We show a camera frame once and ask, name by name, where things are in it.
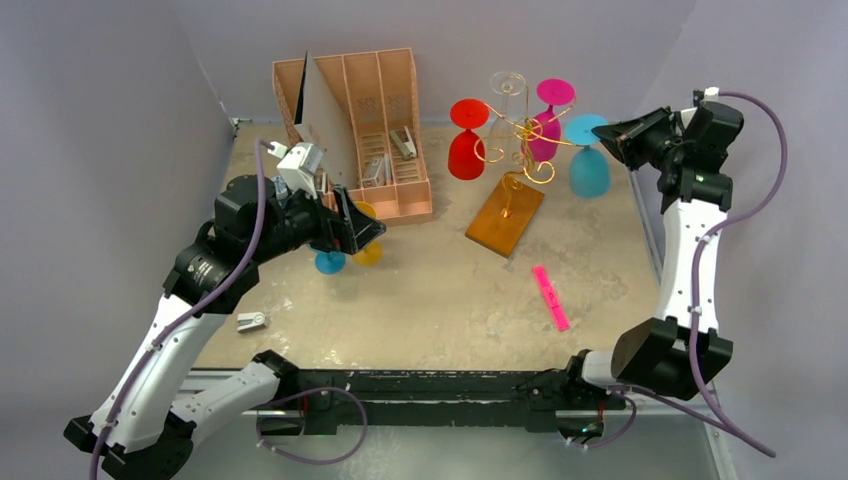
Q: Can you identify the white paper folder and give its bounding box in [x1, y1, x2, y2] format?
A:
[294, 51, 359, 189]

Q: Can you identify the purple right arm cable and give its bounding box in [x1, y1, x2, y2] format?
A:
[609, 91, 790, 460]

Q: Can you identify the blue plastic wine glass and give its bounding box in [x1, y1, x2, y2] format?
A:
[310, 248, 346, 275]

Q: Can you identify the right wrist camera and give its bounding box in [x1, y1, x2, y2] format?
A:
[692, 87, 720, 107]

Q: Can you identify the silver item in organizer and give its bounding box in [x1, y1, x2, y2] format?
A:
[361, 153, 392, 188]

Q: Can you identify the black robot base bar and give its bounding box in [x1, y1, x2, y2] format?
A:
[253, 350, 625, 438]

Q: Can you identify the grey stapler in organizer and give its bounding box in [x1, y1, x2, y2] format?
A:
[389, 126, 418, 160]

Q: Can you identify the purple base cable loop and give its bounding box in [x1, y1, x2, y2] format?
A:
[255, 387, 368, 466]

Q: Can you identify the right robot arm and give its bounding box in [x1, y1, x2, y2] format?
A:
[561, 96, 744, 407]

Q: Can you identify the yellow plastic wine glass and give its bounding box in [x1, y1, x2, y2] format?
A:
[352, 201, 383, 267]

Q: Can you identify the red plastic wine glass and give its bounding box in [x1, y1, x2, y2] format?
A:
[448, 98, 489, 181]

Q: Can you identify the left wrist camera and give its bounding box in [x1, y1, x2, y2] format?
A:
[268, 142, 325, 199]

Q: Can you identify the teal wine glass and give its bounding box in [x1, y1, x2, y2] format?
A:
[565, 114, 611, 199]

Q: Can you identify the gold wire wine glass rack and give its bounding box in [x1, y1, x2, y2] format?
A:
[465, 107, 570, 258]

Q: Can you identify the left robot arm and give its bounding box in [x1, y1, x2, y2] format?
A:
[64, 175, 386, 479]

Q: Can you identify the peach plastic file organizer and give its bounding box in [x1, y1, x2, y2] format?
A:
[272, 48, 433, 226]

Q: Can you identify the pink plastic clip tool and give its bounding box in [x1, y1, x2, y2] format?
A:
[531, 265, 570, 331]

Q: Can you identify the small white metal clip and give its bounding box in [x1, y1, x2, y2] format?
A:
[236, 312, 267, 334]

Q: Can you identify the magenta plastic wine glass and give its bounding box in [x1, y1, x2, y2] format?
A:
[527, 78, 576, 163]

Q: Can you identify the clear wine glass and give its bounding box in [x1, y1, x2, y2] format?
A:
[488, 71, 526, 153]

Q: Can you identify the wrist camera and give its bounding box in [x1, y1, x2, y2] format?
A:
[692, 87, 720, 107]
[268, 142, 325, 199]

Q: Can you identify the small blue white jar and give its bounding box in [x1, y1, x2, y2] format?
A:
[272, 177, 291, 205]

